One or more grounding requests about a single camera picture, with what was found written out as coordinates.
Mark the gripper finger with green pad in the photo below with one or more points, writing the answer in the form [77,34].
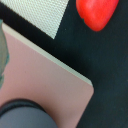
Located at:
[4,54]

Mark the grey toy frying pan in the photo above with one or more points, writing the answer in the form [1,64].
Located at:
[24,114]

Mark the red toy tomato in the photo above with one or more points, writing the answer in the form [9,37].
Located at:
[96,13]

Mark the beige woven placemat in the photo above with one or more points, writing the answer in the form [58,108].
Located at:
[46,15]

